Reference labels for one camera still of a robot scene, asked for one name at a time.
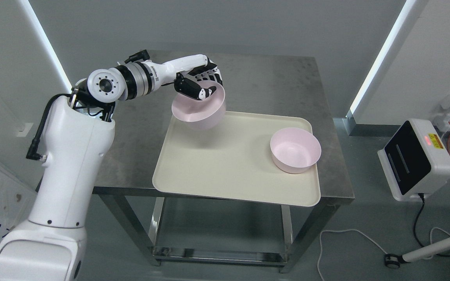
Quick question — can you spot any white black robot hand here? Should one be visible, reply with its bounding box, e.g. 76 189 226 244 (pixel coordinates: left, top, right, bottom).
162 54 223 101

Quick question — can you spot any pink bowl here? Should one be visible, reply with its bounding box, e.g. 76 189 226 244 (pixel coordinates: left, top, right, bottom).
171 80 226 130
270 127 322 174

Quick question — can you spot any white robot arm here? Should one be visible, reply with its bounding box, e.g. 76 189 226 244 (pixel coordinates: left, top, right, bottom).
0 50 222 281

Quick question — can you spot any stainless steel table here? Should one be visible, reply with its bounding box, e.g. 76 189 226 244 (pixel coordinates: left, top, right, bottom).
93 53 355 273

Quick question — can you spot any cream plastic tray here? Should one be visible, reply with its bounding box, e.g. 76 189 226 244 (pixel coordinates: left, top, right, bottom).
152 111 321 207

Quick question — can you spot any white black box device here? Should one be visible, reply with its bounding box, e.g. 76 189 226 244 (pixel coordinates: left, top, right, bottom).
377 119 450 202

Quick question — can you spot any white stand leg with caster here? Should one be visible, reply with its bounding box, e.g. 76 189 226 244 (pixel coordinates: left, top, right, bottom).
384 238 450 269

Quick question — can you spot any white wall socket box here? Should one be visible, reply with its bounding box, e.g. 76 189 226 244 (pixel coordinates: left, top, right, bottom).
16 123 34 138

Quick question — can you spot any white floor cable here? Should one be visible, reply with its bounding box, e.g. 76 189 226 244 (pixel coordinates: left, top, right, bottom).
317 227 450 281

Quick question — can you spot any white wall plug adapter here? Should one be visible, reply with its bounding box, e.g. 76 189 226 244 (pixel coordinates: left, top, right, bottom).
432 94 450 133

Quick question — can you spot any black power cable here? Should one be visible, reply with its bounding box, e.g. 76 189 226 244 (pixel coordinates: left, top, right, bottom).
413 193 450 256

